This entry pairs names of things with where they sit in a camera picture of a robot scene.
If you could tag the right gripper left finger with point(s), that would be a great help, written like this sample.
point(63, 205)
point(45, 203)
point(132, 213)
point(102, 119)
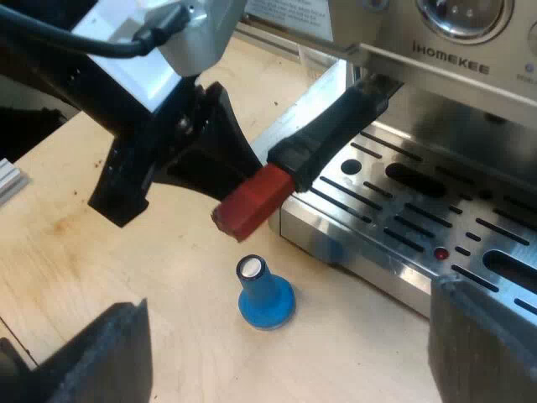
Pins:
point(100, 361)

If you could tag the bright blue tamper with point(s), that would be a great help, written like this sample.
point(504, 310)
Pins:
point(264, 298)

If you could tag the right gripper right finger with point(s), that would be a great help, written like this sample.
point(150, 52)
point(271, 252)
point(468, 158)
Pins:
point(482, 348)

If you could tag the aluminium rail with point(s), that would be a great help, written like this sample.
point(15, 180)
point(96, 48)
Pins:
point(10, 180)

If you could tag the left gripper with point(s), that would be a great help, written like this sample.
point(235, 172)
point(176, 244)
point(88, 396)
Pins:
point(105, 105)

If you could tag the steel espresso machine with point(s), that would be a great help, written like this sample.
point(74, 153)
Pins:
point(419, 176)

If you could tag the silver and white camera box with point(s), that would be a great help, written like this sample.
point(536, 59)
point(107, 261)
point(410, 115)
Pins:
point(168, 38)

